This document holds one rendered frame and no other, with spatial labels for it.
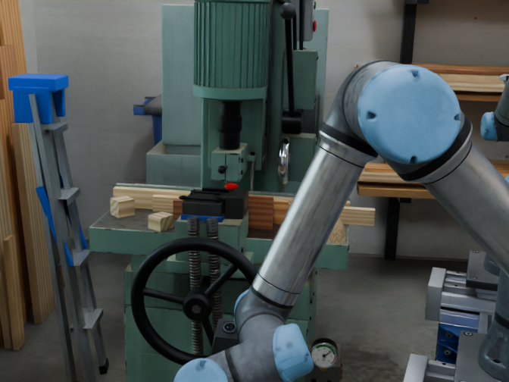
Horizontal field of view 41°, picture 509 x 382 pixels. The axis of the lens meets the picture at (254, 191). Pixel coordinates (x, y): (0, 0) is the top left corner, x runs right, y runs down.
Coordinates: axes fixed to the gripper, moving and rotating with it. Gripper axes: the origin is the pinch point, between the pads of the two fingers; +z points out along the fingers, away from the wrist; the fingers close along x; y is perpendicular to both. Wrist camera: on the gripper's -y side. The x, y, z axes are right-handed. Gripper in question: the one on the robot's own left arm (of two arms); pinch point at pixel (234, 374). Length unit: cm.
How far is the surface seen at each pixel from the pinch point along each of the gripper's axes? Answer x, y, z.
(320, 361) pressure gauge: 15.1, -4.5, 29.0
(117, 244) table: -33.2, -26.8, 23.3
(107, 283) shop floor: -100, -40, 218
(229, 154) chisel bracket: -9, -50, 23
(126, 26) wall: -107, -183, 207
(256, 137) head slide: -5, -58, 34
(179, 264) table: -16.1, -22.0, 15.1
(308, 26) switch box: 6, -91, 36
